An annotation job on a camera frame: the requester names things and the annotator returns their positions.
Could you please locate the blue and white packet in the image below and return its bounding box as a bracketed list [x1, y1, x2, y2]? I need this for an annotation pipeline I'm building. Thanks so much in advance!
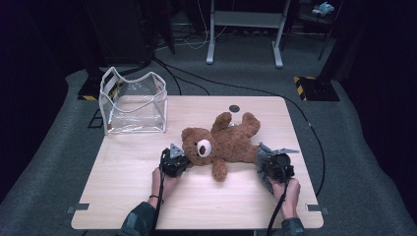
[311, 1, 335, 18]

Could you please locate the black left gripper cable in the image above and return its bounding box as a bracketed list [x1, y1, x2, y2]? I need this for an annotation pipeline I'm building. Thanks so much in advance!
[149, 158, 166, 236]

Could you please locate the grey floor tape strip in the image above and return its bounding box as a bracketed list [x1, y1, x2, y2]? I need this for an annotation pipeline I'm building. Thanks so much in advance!
[306, 204, 329, 215]
[67, 204, 90, 214]

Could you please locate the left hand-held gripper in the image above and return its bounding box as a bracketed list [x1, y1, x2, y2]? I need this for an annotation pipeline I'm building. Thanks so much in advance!
[159, 143, 191, 179]

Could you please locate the white metal desk frame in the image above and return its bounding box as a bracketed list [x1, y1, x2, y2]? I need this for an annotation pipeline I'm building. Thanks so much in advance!
[206, 0, 291, 69]

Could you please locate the white floor cable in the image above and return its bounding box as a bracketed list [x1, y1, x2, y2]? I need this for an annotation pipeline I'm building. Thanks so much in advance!
[156, 0, 228, 51]

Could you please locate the person's left hand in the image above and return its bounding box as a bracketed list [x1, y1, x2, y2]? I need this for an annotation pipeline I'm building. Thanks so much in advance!
[150, 166, 181, 200]

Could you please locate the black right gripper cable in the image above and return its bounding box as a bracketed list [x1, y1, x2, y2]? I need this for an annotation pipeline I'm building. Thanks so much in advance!
[266, 176, 291, 236]

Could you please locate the person's right hand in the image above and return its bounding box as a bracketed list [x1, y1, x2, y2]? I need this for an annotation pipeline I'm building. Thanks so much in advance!
[270, 176, 302, 220]

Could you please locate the brown teddy bear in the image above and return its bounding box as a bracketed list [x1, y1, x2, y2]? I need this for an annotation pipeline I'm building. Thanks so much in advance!
[181, 111, 264, 183]

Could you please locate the black cabinet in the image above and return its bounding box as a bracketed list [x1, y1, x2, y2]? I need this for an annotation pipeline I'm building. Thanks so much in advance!
[82, 0, 155, 67]

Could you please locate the black metal rack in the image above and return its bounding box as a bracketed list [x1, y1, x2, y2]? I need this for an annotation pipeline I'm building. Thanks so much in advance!
[288, 0, 345, 62]

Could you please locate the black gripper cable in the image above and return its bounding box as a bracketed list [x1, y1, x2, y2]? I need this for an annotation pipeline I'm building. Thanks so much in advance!
[266, 176, 291, 236]
[149, 158, 166, 236]

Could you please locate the black striped-edge stand base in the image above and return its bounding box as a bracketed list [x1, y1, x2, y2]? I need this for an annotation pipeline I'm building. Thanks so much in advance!
[77, 75, 127, 101]
[293, 76, 341, 102]

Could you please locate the clear plastic bag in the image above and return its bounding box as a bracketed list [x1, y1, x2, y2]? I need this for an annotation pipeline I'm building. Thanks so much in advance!
[98, 66, 168, 136]

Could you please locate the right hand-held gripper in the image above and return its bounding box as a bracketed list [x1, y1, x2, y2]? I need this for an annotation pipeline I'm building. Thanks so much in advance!
[264, 147, 300, 183]

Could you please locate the black floor tape marking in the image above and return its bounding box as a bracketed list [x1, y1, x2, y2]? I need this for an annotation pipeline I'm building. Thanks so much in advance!
[88, 108, 103, 130]

